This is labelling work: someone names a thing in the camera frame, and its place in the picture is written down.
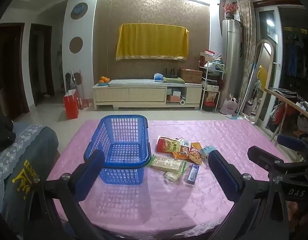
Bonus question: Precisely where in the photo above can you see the wooden side table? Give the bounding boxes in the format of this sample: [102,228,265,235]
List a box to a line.
[265,87,308,140]

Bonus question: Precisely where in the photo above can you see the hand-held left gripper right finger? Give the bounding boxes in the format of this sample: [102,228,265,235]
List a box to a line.
[207,151,301,240]

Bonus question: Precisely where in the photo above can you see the black router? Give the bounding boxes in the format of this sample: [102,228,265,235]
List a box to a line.
[164,68,179,78]

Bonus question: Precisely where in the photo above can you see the arched standing mirror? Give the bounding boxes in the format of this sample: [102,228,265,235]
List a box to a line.
[254,39,275,124]

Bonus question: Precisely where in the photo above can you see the hanging blue clothes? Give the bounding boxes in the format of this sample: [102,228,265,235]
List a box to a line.
[285,31,306,77]

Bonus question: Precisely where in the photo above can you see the person's right hand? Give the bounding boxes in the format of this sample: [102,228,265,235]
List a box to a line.
[287,202,308,230]

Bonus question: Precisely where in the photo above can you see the patterned curtain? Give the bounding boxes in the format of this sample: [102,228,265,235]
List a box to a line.
[237,0,257,110]

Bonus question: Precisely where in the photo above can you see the dark wooden door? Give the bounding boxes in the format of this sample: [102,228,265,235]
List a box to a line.
[0,23,30,114]
[29,24,55,105]

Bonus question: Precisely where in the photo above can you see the small white silver packet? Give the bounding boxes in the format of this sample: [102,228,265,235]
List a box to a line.
[178,137,192,153]

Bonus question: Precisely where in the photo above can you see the beige television cabinet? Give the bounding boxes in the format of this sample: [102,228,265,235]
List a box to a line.
[92,79,203,111]

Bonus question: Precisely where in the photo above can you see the black clothing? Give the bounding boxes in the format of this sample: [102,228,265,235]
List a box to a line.
[0,114,17,154]

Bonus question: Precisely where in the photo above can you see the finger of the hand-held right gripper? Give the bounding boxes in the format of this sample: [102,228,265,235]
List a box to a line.
[277,134,308,159]
[247,145,308,178]

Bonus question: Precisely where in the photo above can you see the red gift bag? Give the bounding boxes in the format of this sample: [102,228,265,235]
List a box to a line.
[63,89,80,120]

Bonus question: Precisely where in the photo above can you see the plain round wall panel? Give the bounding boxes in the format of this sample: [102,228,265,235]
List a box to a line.
[69,36,84,54]

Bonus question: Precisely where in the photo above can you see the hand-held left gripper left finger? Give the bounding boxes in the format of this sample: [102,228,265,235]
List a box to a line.
[24,149,106,240]

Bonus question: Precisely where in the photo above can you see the blue plastic mesh basket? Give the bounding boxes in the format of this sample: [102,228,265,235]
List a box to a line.
[83,115,152,185]

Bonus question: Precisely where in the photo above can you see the brown cardboard box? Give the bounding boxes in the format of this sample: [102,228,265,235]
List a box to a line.
[179,68,203,84]

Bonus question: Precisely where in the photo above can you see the pink bag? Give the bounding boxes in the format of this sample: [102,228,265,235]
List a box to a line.
[220,96,239,115]

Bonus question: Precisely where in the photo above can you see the grey covered sofa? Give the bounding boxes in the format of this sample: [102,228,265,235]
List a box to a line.
[0,124,59,230]

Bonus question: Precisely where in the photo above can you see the blue silver candy stick packet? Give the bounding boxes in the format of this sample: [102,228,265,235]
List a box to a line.
[184,164,200,185]

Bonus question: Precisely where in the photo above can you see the small clear cracker packet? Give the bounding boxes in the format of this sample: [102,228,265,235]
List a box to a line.
[164,171,183,183]

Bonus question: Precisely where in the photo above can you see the silver standing air conditioner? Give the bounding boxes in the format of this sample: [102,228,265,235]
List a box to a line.
[222,19,242,105]

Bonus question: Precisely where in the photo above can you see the white metal rack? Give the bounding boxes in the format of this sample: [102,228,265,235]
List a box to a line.
[201,61,225,112]

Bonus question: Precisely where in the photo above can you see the red-orange printed snack packet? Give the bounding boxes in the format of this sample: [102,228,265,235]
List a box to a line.
[186,148,202,165]

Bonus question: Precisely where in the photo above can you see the mop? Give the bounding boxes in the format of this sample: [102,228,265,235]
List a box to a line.
[227,62,258,119]

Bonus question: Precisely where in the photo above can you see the red snack packet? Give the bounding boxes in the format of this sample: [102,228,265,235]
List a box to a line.
[156,135,182,155]

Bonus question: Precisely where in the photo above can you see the light blue snack packet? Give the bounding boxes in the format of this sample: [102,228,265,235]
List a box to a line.
[199,145,217,165]

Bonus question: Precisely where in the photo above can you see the clear green-ended cracker packet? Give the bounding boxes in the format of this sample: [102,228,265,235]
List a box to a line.
[147,155,187,174]

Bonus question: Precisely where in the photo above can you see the round wall panel blue plate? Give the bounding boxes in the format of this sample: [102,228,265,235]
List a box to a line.
[70,2,88,20]

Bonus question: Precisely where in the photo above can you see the yellow cloth cover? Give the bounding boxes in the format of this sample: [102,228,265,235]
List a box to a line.
[116,23,190,61]

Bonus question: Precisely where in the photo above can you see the pink tablecloth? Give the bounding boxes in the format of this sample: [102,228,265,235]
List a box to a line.
[45,119,291,239]

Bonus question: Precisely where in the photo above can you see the vase with red flowers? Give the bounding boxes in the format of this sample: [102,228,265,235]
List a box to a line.
[222,2,240,20]

